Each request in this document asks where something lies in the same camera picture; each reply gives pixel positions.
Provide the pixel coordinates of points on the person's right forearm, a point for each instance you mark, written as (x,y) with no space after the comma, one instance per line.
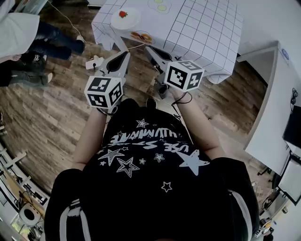
(200,131)

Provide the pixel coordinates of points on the table with checked cloth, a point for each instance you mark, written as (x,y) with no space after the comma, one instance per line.
(122,43)

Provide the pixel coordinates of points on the person's left forearm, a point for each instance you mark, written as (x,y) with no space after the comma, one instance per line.
(90,136)

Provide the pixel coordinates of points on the white round device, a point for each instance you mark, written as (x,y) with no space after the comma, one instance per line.
(29,214)

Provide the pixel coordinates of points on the black framed monitor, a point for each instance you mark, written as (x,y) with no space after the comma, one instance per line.
(291,181)

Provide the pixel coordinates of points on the round blue sticker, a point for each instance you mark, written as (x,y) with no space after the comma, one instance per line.
(285,56)

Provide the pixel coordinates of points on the white round plate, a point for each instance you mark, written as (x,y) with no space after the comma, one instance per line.
(128,22)

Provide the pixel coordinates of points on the white power strip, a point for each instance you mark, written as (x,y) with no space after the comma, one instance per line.
(92,60)

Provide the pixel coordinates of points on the white office desk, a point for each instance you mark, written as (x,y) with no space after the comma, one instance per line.
(270,106)

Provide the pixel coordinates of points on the white metal rack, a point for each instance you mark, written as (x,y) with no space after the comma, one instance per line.
(11,160)

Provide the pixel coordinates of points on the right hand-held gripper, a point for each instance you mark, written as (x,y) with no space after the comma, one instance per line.
(181,76)

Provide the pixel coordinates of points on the white checked tablecloth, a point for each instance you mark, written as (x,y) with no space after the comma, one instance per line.
(200,30)

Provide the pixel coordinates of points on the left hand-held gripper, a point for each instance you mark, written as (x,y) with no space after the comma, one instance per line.
(103,91)

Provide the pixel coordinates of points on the red strawberry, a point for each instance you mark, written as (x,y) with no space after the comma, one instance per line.
(123,14)

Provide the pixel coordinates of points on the black star print t-shirt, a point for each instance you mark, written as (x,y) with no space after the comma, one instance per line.
(152,200)

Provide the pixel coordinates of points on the black computer monitor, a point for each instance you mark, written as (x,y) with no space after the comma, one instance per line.
(292,129)

